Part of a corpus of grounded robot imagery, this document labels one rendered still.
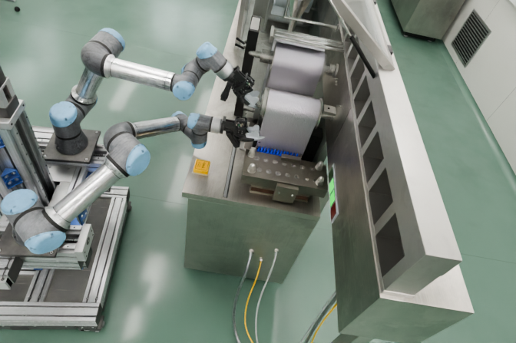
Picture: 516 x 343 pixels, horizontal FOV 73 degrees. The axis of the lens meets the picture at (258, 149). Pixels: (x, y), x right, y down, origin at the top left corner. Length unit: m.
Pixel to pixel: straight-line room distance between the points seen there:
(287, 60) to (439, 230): 1.09
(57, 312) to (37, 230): 0.82
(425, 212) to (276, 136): 0.94
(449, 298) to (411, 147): 0.40
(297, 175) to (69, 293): 1.38
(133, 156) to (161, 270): 1.20
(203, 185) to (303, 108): 0.59
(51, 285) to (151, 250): 0.60
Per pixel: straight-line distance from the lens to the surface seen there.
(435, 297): 1.07
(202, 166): 1.73
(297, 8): 2.11
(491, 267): 3.40
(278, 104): 1.56
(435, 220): 0.90
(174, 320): 2.36
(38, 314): 2.25
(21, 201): 1.56
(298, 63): 1.71
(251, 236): 1.90
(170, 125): 1.71
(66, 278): 2.30
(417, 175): 0.96
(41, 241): 1.47
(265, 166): 1.64
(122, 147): 1.45
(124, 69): 1.50
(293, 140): 1.68
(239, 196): 1.68
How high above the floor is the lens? 2.26
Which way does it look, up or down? 46 degrees down
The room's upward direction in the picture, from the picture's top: 15 degrees clockwise
